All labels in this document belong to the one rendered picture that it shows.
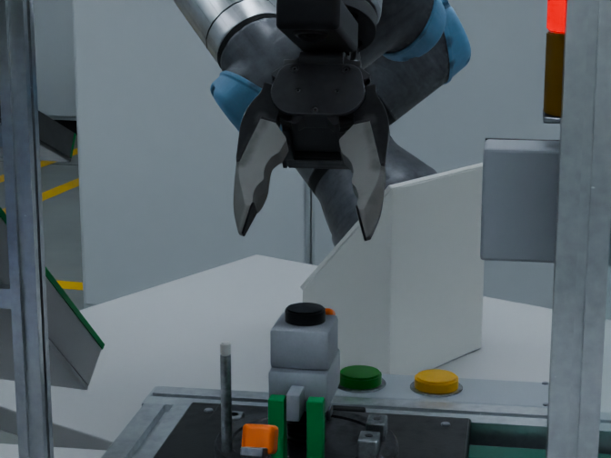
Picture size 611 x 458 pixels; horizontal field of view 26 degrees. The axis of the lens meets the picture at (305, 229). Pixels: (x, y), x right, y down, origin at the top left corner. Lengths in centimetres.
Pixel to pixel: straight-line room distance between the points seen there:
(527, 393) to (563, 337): 42
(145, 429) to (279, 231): 308
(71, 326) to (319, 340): 24
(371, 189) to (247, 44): 28
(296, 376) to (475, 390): 29
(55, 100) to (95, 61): 462
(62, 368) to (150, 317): 68
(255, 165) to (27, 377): 23
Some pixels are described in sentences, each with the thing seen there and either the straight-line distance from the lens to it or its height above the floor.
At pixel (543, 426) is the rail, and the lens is 114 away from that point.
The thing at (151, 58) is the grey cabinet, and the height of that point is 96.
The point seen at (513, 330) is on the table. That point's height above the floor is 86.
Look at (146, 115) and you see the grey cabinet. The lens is 427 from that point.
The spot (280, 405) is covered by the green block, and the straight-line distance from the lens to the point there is 96.
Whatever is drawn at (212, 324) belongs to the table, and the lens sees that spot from 175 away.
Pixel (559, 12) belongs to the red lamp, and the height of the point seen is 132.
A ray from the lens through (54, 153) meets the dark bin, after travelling 105.
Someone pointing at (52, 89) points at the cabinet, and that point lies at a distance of 894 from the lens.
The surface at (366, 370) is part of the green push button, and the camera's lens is 122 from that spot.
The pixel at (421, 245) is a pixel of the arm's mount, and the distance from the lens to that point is 151.
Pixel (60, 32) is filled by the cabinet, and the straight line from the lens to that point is 886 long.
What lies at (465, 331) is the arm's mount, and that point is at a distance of 162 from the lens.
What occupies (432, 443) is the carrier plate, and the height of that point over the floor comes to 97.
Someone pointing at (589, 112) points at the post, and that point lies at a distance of 78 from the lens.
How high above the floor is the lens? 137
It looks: 13 degrees down
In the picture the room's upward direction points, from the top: straight up
